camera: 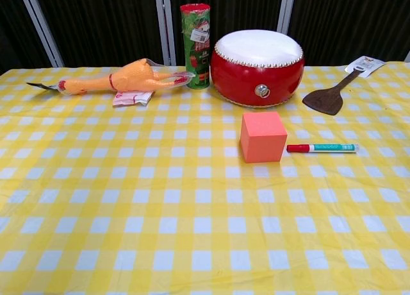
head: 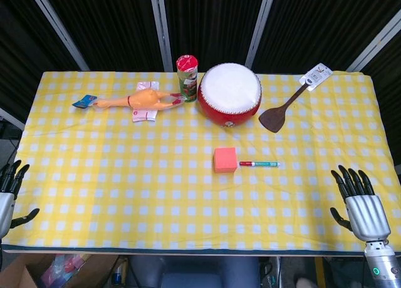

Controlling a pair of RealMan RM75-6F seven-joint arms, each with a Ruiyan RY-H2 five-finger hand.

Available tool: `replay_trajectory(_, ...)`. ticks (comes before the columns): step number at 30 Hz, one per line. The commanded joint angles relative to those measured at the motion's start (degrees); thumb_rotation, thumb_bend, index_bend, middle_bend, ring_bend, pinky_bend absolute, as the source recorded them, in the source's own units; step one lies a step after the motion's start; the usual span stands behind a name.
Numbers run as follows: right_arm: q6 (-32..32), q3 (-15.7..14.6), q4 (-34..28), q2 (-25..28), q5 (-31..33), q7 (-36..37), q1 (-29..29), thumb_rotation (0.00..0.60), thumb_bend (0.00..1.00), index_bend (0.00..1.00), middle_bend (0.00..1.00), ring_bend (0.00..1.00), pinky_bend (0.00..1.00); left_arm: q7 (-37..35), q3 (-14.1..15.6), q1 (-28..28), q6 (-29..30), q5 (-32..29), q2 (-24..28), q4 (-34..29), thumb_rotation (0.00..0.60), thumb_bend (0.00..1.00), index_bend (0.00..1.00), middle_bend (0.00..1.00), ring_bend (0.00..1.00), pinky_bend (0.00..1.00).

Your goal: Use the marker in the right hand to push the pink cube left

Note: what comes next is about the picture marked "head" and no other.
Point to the red drum with white skin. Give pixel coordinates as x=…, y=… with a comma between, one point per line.
x=230, y=90

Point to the grey aluminium frame post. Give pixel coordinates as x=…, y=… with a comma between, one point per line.
x=160, y=28
x=376, y=44
x=11, y=119
x=59, y=28
x=260, y=28

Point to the white spatula label card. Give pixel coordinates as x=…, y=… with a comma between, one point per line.
x=316, y=76

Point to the colourful plastic bag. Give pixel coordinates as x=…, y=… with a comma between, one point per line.
x=62, y=267

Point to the blue grey robot torso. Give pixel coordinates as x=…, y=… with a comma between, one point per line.
x=194, y=272

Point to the orange rubber chicken toy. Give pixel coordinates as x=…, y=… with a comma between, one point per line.
x=144, y=99

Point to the green chips can red lid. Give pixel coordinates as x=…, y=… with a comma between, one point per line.
x=188, y=78

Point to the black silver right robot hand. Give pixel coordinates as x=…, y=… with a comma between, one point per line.
x=366, y=213

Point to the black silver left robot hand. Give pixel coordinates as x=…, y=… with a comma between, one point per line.
x=5, y=203

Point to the pink white paper packaging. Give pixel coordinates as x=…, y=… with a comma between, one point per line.
x=144, y=115

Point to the orange red cube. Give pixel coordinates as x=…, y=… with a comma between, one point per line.
x=225, y=161

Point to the small blue bottle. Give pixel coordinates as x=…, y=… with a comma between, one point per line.
x=117, y=275

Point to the blue hang tag card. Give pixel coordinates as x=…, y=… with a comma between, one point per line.
x=83, y=101

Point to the yellow checkered tablecloth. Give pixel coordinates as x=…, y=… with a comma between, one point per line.
x=125, y=175

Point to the dark wooden spatula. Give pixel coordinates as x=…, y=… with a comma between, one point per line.
x=272, y=119

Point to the red green marker pen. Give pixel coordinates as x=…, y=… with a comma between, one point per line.
x=260, y=164

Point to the brown cardboard box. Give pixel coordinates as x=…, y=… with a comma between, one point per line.
x=18, y=274

